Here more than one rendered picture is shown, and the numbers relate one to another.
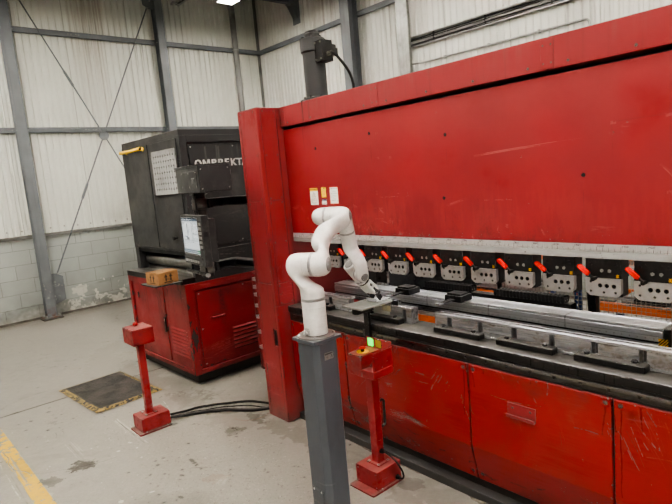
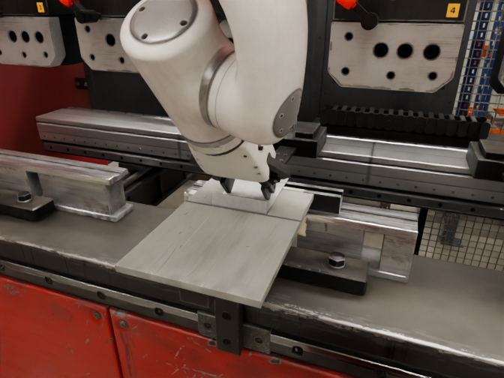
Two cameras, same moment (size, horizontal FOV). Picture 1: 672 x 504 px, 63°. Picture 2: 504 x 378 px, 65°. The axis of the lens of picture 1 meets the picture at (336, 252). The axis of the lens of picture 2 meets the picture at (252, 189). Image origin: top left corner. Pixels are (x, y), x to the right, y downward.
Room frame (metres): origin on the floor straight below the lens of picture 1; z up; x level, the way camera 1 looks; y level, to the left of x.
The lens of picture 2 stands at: (2.86, 0.04, 1.28)
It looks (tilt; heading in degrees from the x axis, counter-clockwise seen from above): 26 degrees down; 330
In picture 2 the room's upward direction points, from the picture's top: straight up
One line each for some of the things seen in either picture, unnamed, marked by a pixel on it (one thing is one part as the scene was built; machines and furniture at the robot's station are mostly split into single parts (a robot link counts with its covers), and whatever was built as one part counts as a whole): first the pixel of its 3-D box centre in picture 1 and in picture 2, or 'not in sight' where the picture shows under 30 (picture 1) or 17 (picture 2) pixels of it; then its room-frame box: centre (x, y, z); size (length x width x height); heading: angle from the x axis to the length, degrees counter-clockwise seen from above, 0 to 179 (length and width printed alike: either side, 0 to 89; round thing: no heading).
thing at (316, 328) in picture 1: (314, 317); not in sight; (2.68, 0.13, 1.09); 0.19 x 0.19 x 0.18
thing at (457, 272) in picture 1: (456, 263); not in sight; (2.93, -0.65, 1.26); 0.15 x 0.09 x 0.17; 40
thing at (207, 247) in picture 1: (200, 239); not in sight; (3.92, 0.96, 1.42); 0.45 x 0.12 x 0.36; 33
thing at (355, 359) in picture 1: (370, 357); not in sight; (3.00, -0.14, 0.75); 0.20 x 0.16 x 0.18; 41
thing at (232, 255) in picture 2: (367, 303); (229, 226); (3.28, -0.16, 1.00); 0.26 x 0.18 x 0.01; 130
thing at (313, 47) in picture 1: (324, 65); not in sight; (3.86, -0.03, 2.53); 0.33 x 0.25 x 0.47; 40
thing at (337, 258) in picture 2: not in sight; (336, 259); (3.23, -0.32, 0.91); 0.03 x 0.03 x 0.02
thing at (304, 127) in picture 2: (399, 291); (286, 147); (3.47, -0.39, 1.01); 0.26 x 0.12 x 0.05; 130
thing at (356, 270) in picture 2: (383, 317); (274, 259); (3.30, -0.26, 0.89); 0.30 x 0.05 x 0.03; 40
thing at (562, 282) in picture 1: (562, 272); not in sight; (2.47, -1.03, 1.26); 0.15 x 0.09 x 0.17; 40
